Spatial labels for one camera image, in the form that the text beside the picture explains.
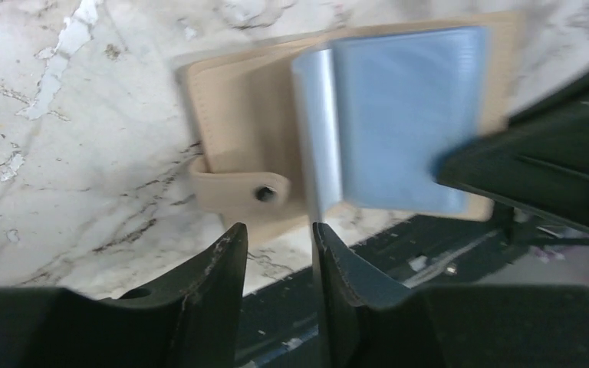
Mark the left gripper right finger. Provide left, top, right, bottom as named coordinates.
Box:
left=312, top=222, right=589, bottom=367

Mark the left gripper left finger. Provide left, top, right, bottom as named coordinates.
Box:
left=0, top=223, right=248, bottom=367

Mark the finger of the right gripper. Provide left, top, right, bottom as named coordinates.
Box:
left=436, top=72, right=589, bottom=234

